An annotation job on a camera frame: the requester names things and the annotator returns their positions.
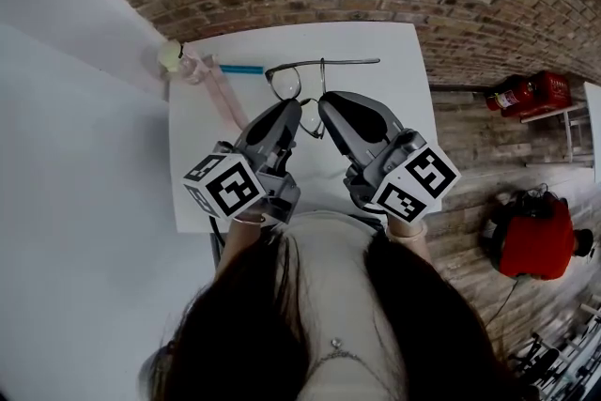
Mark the pink wrist bangle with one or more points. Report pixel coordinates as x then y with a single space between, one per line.
408 235

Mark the black metal stand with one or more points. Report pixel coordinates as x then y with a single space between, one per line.
544 361

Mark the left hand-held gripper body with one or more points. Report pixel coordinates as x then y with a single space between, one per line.
235 192

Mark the person's left forearm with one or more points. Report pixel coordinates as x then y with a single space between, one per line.
239 244

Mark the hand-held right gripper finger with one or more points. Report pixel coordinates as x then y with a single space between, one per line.
340 131
371 115

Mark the red fire extinguisher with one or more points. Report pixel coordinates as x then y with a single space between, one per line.
509 96

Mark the thin pale bangle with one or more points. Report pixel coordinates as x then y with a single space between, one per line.
248 220

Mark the teal blue stick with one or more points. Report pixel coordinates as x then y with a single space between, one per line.
241 70

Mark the thin metal-frame eyeglasses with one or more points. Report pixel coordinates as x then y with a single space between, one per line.
284 84

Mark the person's right forearm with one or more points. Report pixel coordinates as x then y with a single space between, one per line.
408 249

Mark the person's white top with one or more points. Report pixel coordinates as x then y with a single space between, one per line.
338 277

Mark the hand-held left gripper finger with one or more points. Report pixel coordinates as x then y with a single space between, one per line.
263 127
291 127

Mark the cream plush ball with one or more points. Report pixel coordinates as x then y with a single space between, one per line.
170 56

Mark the white metal rack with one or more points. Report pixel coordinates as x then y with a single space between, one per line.
568 127

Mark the pale pink ribbon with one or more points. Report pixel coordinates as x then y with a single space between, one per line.
227 101

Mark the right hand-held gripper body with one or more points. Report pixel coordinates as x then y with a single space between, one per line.
413 183

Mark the white side table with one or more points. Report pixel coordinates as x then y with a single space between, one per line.
594 127

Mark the red extinguisher box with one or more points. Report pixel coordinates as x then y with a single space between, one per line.
554 90

